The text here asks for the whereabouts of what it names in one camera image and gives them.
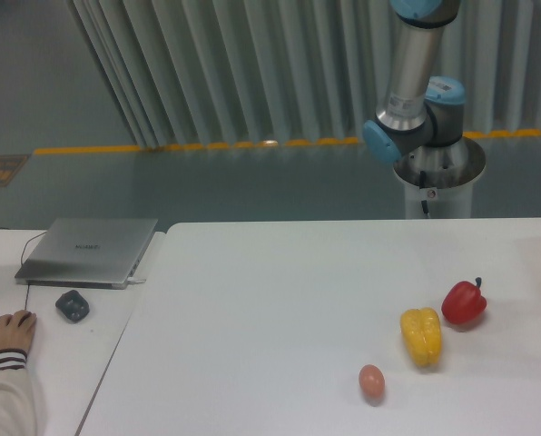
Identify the black mouse cable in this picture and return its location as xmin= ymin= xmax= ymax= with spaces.
xmin=20 ymin=231 xmax=48 ymax=314

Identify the small black gadget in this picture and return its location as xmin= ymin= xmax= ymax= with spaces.
xmin=55 ymin=290 xmax=90 ymax=323

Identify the yellow bell pepper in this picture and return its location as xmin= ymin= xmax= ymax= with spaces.
xmin=399 ymin=307 xmax=442 ymax=367

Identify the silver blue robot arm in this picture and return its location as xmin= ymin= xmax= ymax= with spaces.
xmin=362 ymin=1 xmax=541 ymax=164

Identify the silver closed laptop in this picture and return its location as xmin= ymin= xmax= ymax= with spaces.
xmin=15 ymin=218 xmax=157 ymax=289

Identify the red bell pepper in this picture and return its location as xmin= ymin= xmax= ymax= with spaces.
xmin=441 ymin=277 xmax=487 ymax=325

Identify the black computer mouse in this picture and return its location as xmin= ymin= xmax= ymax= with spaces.
xmin=18 ymin=312 xmax=37 ymax=332

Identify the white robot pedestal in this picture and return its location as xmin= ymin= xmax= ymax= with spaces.
xmin=393 ymin=137 xmax=487 ymax=219

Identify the person's right hand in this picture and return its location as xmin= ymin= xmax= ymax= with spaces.
xmin=0 ymin=310 xmax=36 ymax=354

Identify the brown egg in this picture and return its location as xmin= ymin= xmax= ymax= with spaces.
xmin=359 ymin=364 xmax=385 ymax=400

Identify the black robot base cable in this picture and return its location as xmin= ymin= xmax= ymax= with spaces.
xmin=418 ymin=170 xmax=431 ymax=220

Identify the striped beige sleeve forearm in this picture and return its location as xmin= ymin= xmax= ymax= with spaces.
xmin=0 ymin=349 xmax=37 ymax=435

